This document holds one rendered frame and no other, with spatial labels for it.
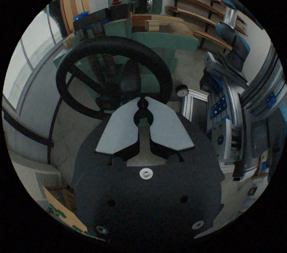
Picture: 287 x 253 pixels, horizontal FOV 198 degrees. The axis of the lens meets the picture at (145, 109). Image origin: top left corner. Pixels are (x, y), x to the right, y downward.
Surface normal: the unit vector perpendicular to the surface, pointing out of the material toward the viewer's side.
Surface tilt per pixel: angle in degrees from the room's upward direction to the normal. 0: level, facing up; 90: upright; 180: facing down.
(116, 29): 90
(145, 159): 0
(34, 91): 90
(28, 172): 90
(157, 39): 90
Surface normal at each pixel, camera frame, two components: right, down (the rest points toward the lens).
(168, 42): 0.05, 0.89
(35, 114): 1.00, 0.04
